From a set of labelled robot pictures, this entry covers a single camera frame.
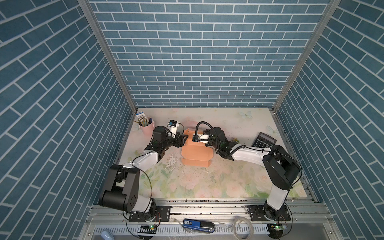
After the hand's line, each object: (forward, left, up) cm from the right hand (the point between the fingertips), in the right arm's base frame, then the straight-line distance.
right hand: (204, 127), depth 91 cm
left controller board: (-52, +24, -18) cm, 60 cm away
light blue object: (-56, +40, -12) cm, 69 cm away
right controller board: (-47, -38, -19) cm, 63 cm away
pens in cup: (0, +38, +2) cm, 38 cm away
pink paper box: (-11, +5, -13) cm, 18 cm away
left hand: (-6, +12, -1) cm, 13 cm away
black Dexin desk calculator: (+2, -40, -13) cm, 43 cm away
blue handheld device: (-49, -1, -10) cm, 50 cm away
